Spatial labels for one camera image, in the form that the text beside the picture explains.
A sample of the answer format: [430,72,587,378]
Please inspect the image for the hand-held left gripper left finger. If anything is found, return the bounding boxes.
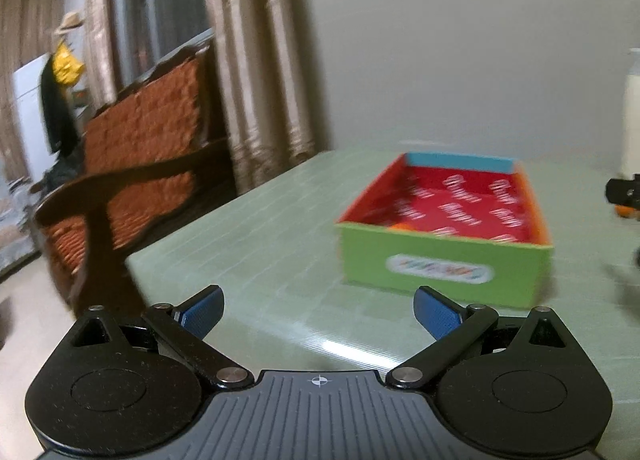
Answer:
[44,284,256,391]

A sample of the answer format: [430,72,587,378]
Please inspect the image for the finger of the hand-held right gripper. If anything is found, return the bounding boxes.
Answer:
[605,174,640,207]

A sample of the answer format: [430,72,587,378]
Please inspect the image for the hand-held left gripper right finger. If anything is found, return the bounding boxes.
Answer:
[385,285,593,391]

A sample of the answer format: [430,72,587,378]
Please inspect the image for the colourful cardboard box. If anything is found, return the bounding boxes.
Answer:
[334,151,555,310]

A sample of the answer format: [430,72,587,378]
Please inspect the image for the white thermos jug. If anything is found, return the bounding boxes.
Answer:
[619,48,640,178]

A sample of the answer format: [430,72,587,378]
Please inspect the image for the green grid table mat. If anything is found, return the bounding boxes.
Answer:
[125,149,640,460]

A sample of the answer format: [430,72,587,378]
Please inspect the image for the wooden wicker armchair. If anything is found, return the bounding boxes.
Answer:
[32,38,236,321]

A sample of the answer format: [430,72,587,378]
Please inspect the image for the dark cloth pile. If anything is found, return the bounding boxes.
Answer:
[45,155,86,191]

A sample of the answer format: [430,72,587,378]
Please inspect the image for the black hanging garment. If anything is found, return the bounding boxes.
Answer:
[40,55,78,156]

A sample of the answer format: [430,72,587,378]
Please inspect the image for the beige satin curtain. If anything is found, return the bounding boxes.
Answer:
[82,0,121,106]
[200,0,321,191]

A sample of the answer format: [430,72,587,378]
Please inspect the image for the white refrigerator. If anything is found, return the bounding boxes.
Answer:
[12,53,56,181]

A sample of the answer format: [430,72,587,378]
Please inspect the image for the yellow bag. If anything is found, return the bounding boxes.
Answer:
[52,40,86,88]

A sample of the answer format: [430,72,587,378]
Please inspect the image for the window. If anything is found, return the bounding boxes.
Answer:
[112,0,211,86]

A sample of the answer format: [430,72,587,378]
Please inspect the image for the straw hat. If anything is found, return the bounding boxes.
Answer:
[54,11,85,36]

